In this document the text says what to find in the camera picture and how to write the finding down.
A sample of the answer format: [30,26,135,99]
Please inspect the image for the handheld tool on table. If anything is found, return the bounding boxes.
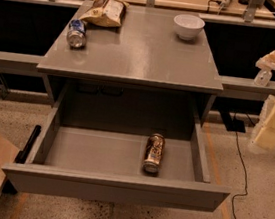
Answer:
[206,0,233,13]

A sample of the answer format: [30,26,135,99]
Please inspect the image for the white bowl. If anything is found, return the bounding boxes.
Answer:
[173,14,205,41]

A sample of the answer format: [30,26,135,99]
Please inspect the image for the yellow chip bag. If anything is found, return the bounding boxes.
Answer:
[80,0,129,28]

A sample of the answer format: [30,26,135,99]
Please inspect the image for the black floor cable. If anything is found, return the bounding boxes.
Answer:
[218,112,275,219]

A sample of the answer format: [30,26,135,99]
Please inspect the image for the orange soda can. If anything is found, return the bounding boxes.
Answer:
[142,133,165,174]

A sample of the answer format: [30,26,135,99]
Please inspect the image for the blue silver can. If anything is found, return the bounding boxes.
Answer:
[66,19,86,49]

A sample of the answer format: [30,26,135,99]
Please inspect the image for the grey metal rail frame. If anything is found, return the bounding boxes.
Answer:
[0,0,275,110]

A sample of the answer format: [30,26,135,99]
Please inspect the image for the grey cabinet counter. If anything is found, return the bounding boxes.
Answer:
[37,6,223,118]

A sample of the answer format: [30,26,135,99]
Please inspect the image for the grey open drawer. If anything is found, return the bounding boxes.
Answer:
[0,74,243,219]

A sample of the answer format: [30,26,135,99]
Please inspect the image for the clear sanitizer bottle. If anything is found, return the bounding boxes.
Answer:
[253,69,272,87]

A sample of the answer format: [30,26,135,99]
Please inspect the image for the black drawer rail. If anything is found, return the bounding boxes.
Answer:
[15,125,41,164]

